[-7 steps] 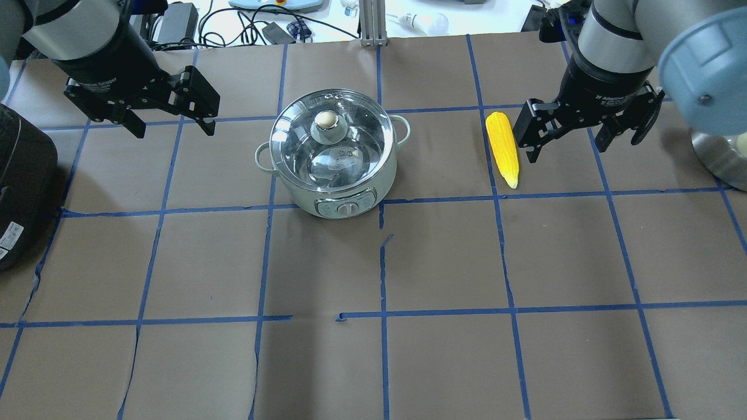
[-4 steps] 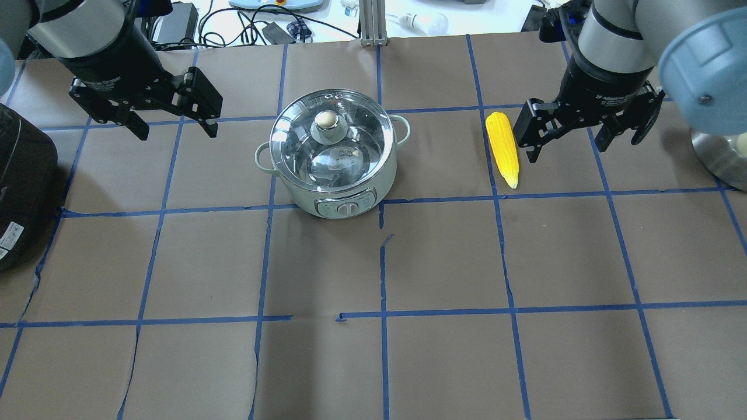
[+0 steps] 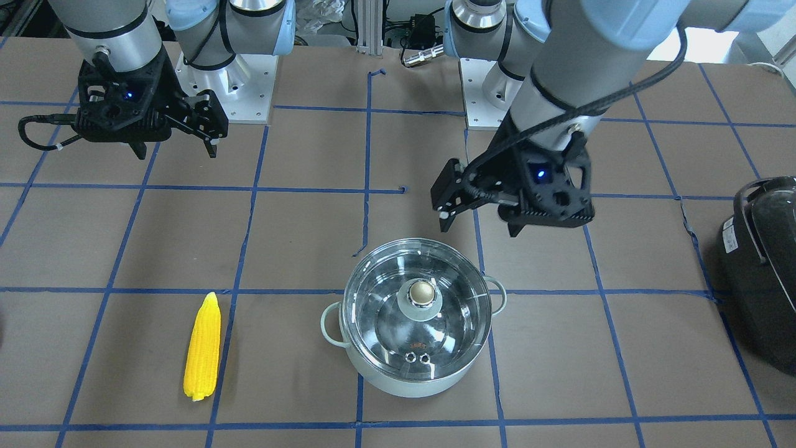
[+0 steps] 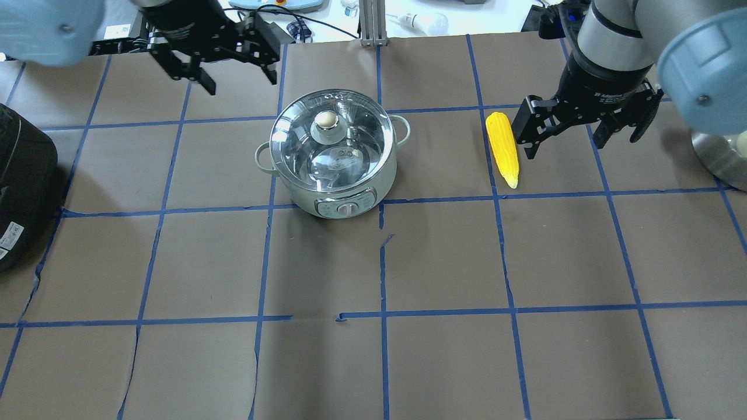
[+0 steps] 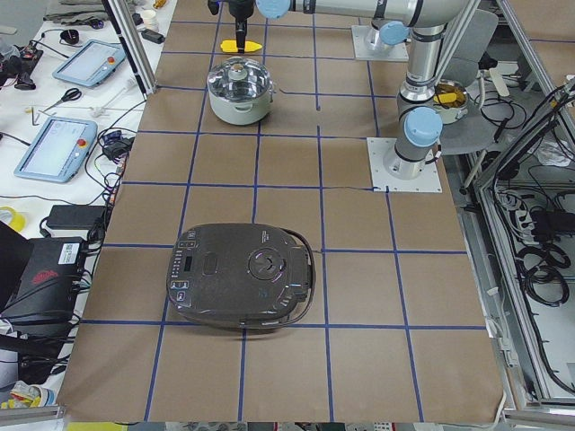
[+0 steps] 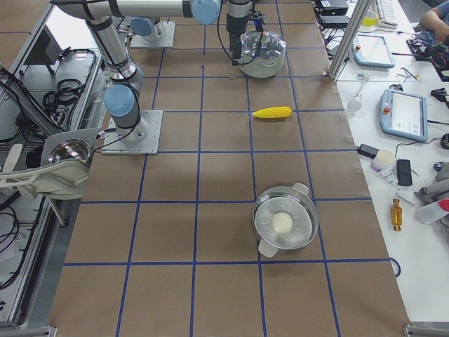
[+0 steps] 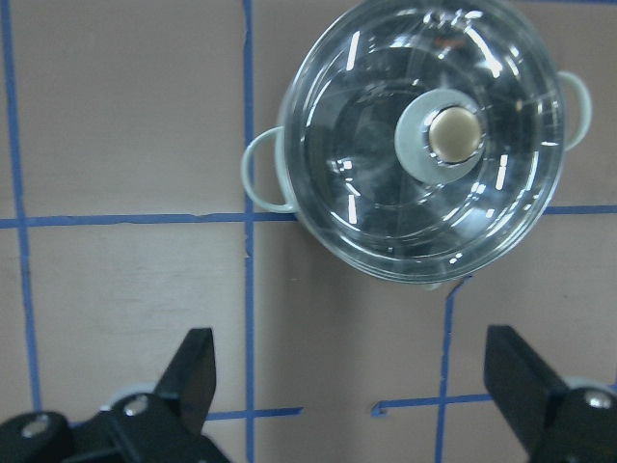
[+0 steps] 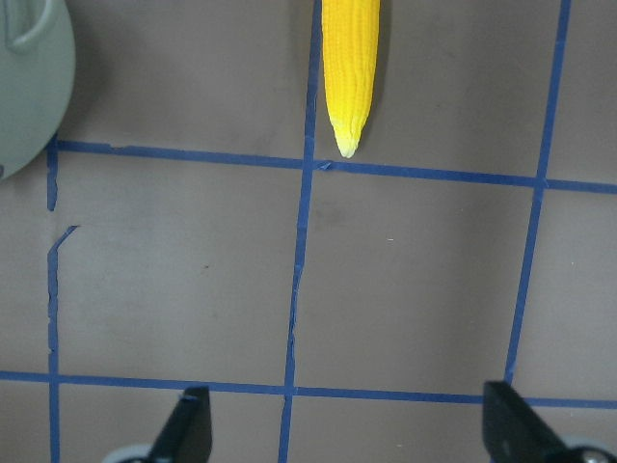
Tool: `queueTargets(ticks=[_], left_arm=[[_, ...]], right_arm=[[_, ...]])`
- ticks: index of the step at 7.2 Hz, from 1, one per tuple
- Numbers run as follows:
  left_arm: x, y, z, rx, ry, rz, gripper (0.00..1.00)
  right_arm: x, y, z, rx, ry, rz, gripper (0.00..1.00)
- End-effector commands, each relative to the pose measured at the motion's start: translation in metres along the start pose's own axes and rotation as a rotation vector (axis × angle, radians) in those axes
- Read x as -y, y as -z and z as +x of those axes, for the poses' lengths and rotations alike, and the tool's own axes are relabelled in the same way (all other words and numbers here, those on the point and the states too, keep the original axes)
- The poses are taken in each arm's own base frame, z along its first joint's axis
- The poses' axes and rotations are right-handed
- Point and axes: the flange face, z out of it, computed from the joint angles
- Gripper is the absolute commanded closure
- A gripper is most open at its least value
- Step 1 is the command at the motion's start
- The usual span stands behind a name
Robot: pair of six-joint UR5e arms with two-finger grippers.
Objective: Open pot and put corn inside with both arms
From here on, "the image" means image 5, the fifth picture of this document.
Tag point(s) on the yellow corn cob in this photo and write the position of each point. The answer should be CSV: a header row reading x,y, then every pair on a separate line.
x,y
230,46

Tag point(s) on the blue teach pendant far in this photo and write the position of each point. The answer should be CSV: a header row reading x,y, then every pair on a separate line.
x,y
92,64

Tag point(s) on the black scissors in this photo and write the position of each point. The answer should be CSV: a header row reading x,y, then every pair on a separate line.
x,y
71,94

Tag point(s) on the glass pot lid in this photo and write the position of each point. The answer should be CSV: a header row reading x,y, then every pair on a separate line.
x,y
239,79

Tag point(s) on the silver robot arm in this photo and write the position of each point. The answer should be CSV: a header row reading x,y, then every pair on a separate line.
x,y
412,13
420,126

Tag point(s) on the black red computer box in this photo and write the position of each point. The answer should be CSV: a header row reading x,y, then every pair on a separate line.
x,y
48,288

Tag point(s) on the white paper cup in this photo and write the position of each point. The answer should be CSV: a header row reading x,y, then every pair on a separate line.
x,y
149,19

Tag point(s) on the dark brown rice cooker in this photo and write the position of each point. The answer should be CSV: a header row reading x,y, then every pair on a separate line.
x,y
241,276

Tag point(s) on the steel bowl on chair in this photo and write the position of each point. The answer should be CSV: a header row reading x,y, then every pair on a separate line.
x,y
450,101

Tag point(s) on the aluminium frame post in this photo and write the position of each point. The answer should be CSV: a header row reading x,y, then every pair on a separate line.
x,y
126,30

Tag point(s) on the yellow tape roll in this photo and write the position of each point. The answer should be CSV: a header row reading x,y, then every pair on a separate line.
x,y
12,218

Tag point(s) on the black power adapter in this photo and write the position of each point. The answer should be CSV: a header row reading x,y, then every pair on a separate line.
x,y
68,217

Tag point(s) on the blue teach pendant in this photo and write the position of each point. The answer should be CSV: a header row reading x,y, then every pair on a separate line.
x,y
58,151
92,64

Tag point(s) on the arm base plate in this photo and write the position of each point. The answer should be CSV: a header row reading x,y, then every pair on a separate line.
x,y
369,47
391,173

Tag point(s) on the blue teach pendant near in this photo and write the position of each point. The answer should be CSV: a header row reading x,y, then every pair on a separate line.
x,y
58,151

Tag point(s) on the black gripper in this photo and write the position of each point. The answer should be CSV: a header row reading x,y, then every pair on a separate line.
x,y
241,9

